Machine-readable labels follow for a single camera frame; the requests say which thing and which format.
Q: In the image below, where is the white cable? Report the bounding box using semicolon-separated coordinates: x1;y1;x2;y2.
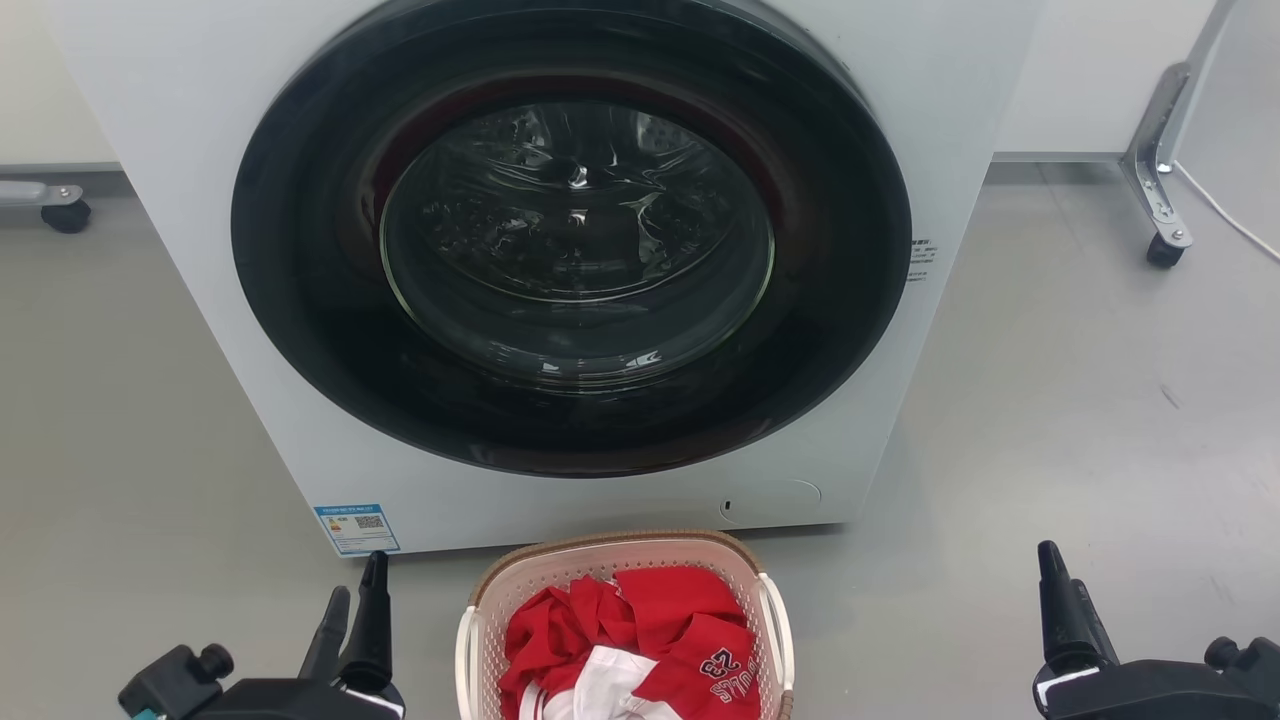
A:
1174;160;1280;263

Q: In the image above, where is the beige plastic laundry basket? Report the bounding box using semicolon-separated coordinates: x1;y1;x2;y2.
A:
455;530;796;720

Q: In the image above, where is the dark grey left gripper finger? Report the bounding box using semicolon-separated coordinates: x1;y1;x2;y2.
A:
299;586;352;683
339;550;395;695

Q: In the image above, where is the blue energy label sticker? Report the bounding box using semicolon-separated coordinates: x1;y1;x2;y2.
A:
313;503;401;557

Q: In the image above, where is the grey metal leg with caster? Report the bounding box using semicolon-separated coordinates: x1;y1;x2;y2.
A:
0;180;93;235
1120;0;1241;269

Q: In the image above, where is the red number jersey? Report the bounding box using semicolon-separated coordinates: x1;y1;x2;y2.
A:
498;567;761;720

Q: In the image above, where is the white front-load washing machine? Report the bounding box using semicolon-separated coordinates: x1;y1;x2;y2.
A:
55;0;1046;558

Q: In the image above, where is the white garment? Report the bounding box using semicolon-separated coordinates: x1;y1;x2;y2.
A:
520;645;681;720

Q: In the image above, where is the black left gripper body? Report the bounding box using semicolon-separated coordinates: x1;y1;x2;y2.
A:
118;643;406;720

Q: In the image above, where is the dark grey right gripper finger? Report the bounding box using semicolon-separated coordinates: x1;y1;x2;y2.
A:
1036;540;1120;674

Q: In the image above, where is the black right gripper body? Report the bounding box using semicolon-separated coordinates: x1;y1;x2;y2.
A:
1032;636;1280;720

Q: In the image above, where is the black round washer door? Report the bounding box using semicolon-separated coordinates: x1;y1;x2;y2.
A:
230;0;913;479

